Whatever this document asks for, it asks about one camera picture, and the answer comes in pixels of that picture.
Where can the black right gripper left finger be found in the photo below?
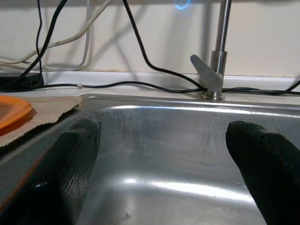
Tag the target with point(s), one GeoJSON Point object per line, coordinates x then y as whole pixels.
{"type": "Point", "coordinates": [58, 175]}

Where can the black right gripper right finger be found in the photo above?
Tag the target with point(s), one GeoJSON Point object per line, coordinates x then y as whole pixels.
{"type": "Point", "coordinates": [269, 175]}

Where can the orange plastic plate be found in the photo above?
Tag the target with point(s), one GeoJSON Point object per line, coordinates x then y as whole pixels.
{"type": "Point", "coordinates": [11, 110]}

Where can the beige woven mat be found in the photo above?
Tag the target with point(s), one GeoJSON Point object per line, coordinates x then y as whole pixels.
{"type": "Point", "coordinates": [51, 110]}

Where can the black power adapter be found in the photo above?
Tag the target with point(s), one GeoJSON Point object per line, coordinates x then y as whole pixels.
{"type": "Point", "coordinates": [21, 82]}

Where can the stainless steel sink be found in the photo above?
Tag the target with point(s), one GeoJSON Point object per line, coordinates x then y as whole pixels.
{"type": "Point", "coordinates": [164, 152]}

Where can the steel faucet lever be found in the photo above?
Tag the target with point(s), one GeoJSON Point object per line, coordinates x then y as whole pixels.
{"type": "Point", "coordinates": [206, 72]}

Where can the steel faucet pipe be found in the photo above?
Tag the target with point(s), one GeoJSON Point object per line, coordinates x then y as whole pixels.
{"type": "Point", "coordinates": [221, 35]}

